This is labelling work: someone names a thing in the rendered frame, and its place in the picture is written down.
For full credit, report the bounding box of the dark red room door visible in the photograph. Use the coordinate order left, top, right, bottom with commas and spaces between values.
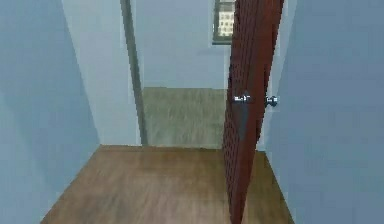
222, 0, 286, 224

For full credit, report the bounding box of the dark round door knob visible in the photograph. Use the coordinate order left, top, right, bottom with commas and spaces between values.
265, 95, 279, 108

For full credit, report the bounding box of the silver door handle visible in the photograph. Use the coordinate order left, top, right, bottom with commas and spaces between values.
232, 94, 252, 104

